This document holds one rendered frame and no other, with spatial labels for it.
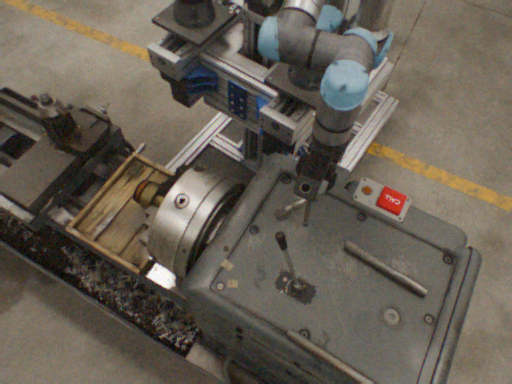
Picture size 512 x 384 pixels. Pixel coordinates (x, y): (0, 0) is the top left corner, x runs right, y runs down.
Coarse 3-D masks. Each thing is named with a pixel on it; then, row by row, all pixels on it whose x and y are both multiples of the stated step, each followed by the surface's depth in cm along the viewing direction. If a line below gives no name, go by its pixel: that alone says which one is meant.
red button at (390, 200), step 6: (384, 192) 100; (390, 192) 101; (396, 192) 101; (384, 198) 100; (390, 198) 100; (396, 198) 100; (402, 198) 100; (378, 204) 99; (384, 204) 99; (390, 204) 99; (396, 204) 99; (402, 204) 99; (390, 210) 98; (396, 210) 98
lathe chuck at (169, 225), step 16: (192, 176) 105; (208, 176) 107; (224, 176) 110; (176, 192) 102; (192, 192) 102; (208, 192) 102; (160, 208) 101; (176, 208) 100; (192, 208) 100; (160, 224) 101; (176, 224) 100; (160, 240) 102; (176, 240) 100; (160, 256) 105
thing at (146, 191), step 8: (144, 184) 116; (152, 184) 116; (136, 192) 116; (144, 192) 115; (152, 192) 115; (136, 200) 117; (144, 200) 115; (152, 200) 115; (160, 200) 115; (144, 208) 117
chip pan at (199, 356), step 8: (88, 296) 157; (112, 312) 154; (192, 352) 148; (200, 352) 148; (208, 352) 149; (216, 352) 149; (192, 360) 147; (200, 360) 147; (208, 360) 147; (216, 360) 147; (208, 368) 146; (216, 368) 146; (232, 368) 146; (216, 376) 145; (232, 376) 145; (240, 376) 145; (248, 376) 145; (256, 376) 145
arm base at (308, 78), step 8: (288, 64) 133; (288, 72) 132; (296, 72) 128; (304, 72) 126; (312, 72) 126; (296, 80) 130; (304, 80) 128; (312, 80) 128; (320, 80) 128; (304, 88) 130; (312, 88) 130; (320, 88) 130
